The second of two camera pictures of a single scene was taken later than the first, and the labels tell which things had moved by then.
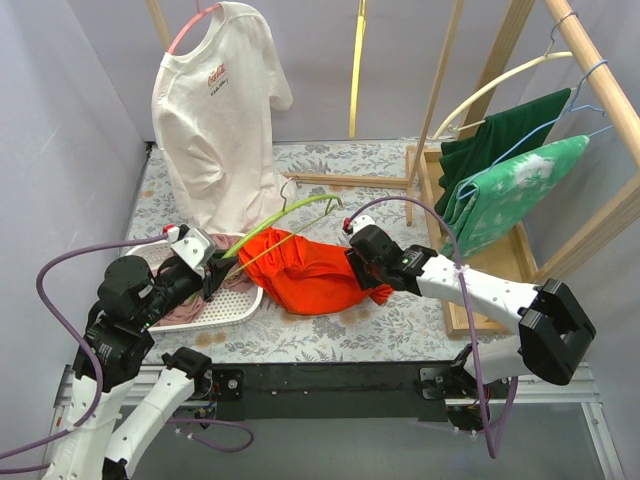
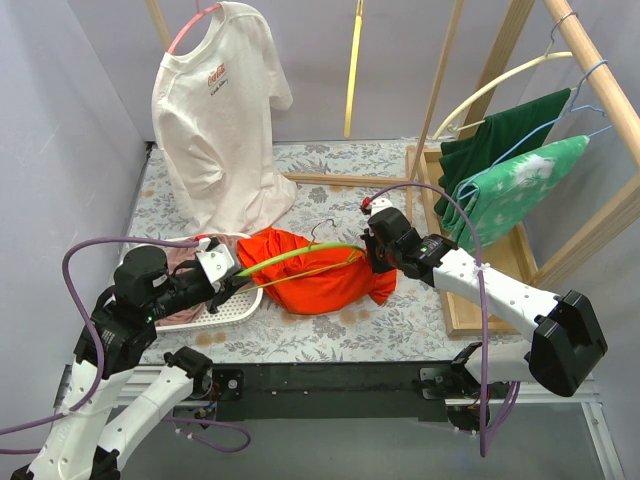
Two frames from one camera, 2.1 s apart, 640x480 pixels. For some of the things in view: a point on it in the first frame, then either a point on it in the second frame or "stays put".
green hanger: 268,220 to 312,247
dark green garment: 500,140 stays put
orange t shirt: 304,277 stays put
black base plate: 338,392 stays put
